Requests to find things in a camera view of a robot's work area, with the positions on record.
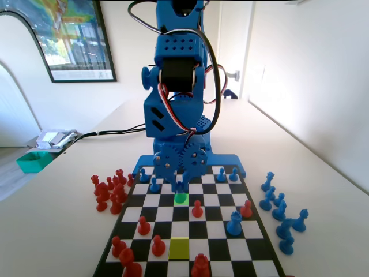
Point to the black white chessboard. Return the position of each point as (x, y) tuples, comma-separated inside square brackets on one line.
[(225, 245)]

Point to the blue queen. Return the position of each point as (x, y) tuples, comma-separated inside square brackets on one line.
[(299, 222)]

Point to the blue rook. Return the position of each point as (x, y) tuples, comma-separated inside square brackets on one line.
[(180, 189), (234, 225)]

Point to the red queen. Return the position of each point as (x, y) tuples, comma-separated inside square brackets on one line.
[(96, 181)]

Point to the blue bishop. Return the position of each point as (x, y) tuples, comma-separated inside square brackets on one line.
[(265, 202), (278, 213)]

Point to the red pawn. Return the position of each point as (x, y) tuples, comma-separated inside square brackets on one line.
[(158, 247), (116, 207), (118, 247), (246, 210), (197, 210), (110, 184), (131, 180), (143, 227), (115, 181)]

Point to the green plastic bin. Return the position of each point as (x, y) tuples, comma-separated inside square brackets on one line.
[(33, 164)]

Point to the white arched panel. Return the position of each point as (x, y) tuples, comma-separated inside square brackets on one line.
[(14, 115), (17, 43)]

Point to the white door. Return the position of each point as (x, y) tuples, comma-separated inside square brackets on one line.
[(230, 43)]

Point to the blue pawn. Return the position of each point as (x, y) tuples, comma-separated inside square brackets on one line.
[(279, 200), (233, 176), (143, 176), (286, 246), (155, 187), (220, 176)]

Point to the black framed map poster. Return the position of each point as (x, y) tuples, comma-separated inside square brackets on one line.
[(75, 43)]

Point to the blue geared gripper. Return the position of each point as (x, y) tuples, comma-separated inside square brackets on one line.
[(170, 161)]

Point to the red king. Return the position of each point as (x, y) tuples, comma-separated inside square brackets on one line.
[(200, 267)]

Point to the pile of papers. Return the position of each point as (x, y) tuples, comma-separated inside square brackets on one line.
[(52, 138)]

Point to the blue arm base plate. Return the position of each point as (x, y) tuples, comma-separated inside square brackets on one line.
[(227, 160)]

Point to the red knight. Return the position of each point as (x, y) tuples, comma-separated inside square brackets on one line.
[(120, 192)]

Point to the blue printed clamp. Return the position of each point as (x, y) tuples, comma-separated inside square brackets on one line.
[(230, 93)]

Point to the white light switch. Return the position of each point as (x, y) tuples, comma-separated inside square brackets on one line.
[(263, 73)]

